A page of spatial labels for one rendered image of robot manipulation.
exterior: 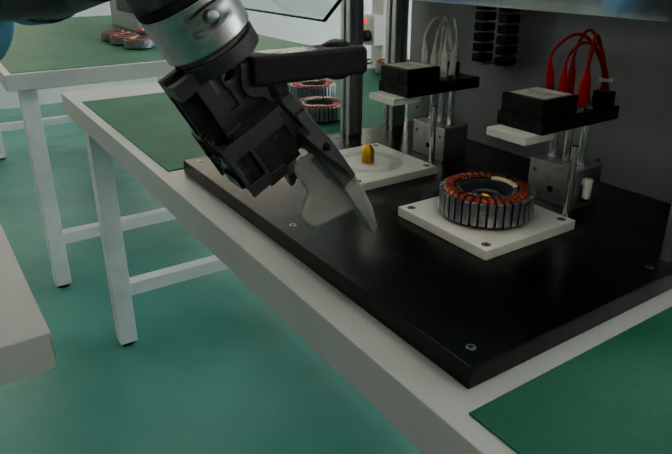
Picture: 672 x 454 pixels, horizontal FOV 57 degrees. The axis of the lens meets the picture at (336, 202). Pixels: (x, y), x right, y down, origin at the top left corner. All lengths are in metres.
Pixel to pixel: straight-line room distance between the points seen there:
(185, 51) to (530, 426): 0.38
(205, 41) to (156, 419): 1.31
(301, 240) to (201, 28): 0.31
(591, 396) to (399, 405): 0.15
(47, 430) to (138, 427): 0.22
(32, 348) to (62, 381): 1.25
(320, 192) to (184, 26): 0.17
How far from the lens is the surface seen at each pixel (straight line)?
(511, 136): 0.75
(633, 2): 0.74
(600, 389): 0.56
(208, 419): 1.65
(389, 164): 0.93
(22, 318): 0.68
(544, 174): 0.86
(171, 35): 0.48
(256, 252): 0.73
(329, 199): 0.53
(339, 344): 0.59
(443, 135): 0.98
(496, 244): 0.69
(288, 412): 1.65
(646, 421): 0.54
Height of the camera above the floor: 1.07
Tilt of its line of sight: 22 degrees down
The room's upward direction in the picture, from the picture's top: straight up
